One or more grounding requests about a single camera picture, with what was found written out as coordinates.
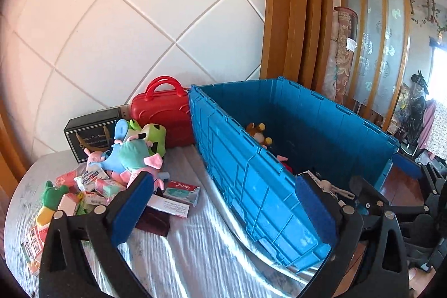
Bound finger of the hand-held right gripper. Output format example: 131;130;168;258
350;176;399;215

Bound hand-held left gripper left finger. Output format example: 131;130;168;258
38;170;154;298

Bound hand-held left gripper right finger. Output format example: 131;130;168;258
295;172;409;298

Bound metal tongs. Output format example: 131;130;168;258
319;179;356;200

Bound blue plastic crate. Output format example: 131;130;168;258
189;76;424;275

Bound brown bear plush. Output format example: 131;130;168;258
245;123;274;150

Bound pink green box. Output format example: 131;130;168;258
94;178;127;198

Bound dark red cloth pouch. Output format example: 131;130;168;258
135;207;171;237

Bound long white box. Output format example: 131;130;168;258
147;195;191;220

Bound white blue alcohol wipes packet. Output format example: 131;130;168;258
75;168;110;194

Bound pink pig plush teal clothes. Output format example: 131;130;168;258
119;140;165;191

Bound red teal medicine box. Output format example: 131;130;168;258
162;180;202;208

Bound pink red plush toy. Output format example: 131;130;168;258
275;154;291;173

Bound small pink pig plush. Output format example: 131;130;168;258
84;148;106;166

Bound green frog plush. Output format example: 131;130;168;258
127;119;167;159

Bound pale pink tissue pack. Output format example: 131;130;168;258
55;170;81;188

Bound green yellow crocodile plush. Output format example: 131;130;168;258
36;180;71;228

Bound black gift box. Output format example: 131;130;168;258
64;108;122;165

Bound red toy suitcase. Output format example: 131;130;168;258
130;75;196;149

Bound orange green medicine box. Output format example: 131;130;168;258
21;241;44;276

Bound rolled patterned carpets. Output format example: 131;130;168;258
321;6;359;104

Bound wooden glass partition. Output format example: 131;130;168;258
335;0;412;132

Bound wooden door frame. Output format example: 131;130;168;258
0;99;31;180
260;0;336;100

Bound wall vine decoration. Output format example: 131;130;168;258
410;0;447;34

